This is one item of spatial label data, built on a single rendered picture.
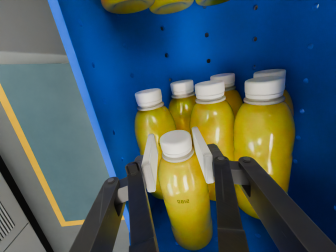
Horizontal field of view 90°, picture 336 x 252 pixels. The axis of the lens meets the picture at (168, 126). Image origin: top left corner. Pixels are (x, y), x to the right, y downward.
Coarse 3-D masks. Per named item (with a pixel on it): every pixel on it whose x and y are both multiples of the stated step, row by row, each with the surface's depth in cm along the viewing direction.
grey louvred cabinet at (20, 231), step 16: (0, 160) 143; (0, 176) 138; (0, 192) 137; (16, 192) 154; (0, 208) 135; (16, 208) 148; (0, 224) 133; (16, 224) 146; (32, 224) 166; (0, 240) 132; (16, 240) 145; (32, 240) 160
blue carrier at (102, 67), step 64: (64, 0) 15; (256, 0) 24; (320, 0) 19; (128, 64) 26; (192, 64) 31; (256, 64) 27; (320, 64) 20; (128, 128) 26; (320, 128) 22; (320, 192) 24
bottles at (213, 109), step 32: (128, 0) 19; (160, 0) 22; (192, 0) 23; (224, 0) 25; (160, 96) 24; (192, 96) 28; (224, 96) 22; (288, 96) 22; (160, 128) 24; (224, 128) 22; (160, 192) 27
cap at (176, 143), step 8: (168, 136) 21; (176, 136) 20; (184, 136) 20; (160, 144) 20; (168, 144) 19; (176, 144) 19; (184, 144) 19; (168, 152) 20; (176, 152) 19; (184, 152) 20
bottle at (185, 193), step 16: (160, 160) 22; (176, 160) 20; (192, 160) 20; (160, 176) 21; (176, 176) 20; (192, 176) 20; (176, 192) 20; (192, 192) 20; (208, 192) 23; (176, 208) 22; (192, 208) 21; (208, 208) 23; (176, 224) 23; (192, 224) 22; (208, 224) 24; (176, 240) 26; (192, 240) 24; (208, 240) 25
